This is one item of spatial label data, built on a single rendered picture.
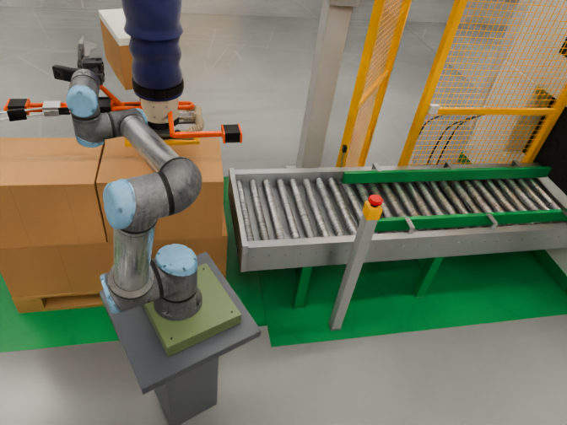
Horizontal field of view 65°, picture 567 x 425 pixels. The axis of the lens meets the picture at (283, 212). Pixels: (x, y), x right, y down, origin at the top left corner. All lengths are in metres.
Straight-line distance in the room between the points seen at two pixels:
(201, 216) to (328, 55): 1.55
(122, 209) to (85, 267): 1.61
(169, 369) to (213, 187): 0.91
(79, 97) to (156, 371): 0.99
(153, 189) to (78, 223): 1.36
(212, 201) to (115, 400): 1.14
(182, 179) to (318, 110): 2.43
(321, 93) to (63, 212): 1.97
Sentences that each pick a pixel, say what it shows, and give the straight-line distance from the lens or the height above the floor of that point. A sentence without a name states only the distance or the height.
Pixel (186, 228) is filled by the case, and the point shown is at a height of 0.63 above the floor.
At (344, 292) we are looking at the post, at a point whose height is 0.38.
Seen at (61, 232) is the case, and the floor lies 0.64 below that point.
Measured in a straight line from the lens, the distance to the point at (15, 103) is 2.31.
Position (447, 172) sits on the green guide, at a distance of 3.29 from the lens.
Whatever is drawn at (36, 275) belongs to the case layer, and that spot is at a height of 0.32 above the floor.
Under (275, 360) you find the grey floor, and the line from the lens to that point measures 2.70.
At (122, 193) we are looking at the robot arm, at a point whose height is 1.62.
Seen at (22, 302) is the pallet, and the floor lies 0.10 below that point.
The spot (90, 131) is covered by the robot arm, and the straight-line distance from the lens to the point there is 1.64.
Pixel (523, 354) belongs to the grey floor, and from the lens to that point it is 3.28.
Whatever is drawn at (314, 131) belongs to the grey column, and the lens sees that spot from 3.58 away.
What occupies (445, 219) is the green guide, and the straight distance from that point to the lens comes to 2.87.
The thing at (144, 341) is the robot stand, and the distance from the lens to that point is 1.88.
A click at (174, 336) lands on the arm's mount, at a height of 0.81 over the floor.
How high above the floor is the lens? 2.32
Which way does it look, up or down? 41 degrees down
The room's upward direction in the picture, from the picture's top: 9 degrees clockwise
